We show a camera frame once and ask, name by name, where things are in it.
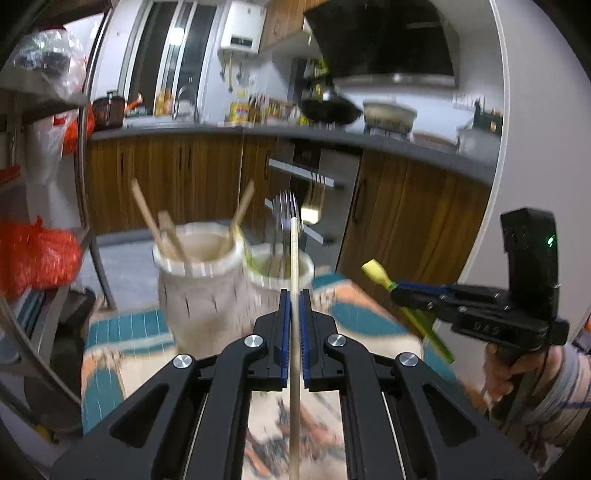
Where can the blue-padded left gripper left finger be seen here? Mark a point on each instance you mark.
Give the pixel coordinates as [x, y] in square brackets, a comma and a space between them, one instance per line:
[284, 315]

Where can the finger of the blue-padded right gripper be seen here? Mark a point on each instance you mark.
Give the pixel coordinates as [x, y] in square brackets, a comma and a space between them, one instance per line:
[438, 300]

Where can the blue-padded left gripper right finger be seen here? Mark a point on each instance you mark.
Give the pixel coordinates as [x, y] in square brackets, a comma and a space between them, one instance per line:
[304, 307]

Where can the light wooden chopstick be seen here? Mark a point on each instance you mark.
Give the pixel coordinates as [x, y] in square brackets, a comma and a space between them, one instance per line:
[295, 356]

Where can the yellow green plastic spoon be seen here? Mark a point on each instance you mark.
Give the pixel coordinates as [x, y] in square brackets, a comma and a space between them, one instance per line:
[375, 271]

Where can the silver steel fork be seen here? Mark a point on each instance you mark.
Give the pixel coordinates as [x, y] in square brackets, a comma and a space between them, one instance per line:
[284, 209]

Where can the kitchen faucet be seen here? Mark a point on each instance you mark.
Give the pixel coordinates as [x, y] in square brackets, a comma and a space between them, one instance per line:
[185, 104]

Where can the person's right hand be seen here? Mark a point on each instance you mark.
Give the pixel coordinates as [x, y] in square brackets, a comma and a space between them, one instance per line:
[500, 377]

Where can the white ceramic double utensil holder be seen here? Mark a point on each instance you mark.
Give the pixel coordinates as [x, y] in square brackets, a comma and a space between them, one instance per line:
[214, 299]

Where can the wooden base cabinets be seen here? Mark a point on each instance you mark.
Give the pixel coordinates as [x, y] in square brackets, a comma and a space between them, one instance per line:
[418, 219]

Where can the built-in steel oven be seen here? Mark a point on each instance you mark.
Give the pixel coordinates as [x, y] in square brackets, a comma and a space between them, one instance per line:
[322, 177]

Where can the printed horse table mat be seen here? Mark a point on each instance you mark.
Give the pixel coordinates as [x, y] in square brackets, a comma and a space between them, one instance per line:
[228, 414]

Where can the white ceramic pot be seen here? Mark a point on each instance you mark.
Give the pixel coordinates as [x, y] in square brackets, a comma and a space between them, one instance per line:
[389, 116]

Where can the black wok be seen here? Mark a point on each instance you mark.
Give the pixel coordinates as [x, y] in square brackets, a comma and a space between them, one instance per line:
[329, 108]

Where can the yellow tin can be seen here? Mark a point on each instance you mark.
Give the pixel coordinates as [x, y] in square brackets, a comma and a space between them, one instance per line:
[239, 111]

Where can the red plastic bag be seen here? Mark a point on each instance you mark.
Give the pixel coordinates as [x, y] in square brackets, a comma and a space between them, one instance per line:
[36, 257]

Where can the black range hood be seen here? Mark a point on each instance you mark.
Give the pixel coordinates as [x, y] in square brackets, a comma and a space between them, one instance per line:
[396, 42]

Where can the dark rice cooker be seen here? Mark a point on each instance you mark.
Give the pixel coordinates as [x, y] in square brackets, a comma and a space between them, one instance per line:
[108, 111]

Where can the white water heater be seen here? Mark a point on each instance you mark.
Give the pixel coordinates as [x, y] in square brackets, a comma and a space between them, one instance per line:
[243, 28]

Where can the white plastic bag hanging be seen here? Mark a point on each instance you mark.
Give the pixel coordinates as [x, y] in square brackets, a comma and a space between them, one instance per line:
[44, 146]

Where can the clear plastic bag on shelf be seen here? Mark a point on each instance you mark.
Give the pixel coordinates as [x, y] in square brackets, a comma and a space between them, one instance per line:
[57, 55]

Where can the wooden wall cabinets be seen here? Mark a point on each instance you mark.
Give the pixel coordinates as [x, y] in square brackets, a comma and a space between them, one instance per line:
[284, 19]

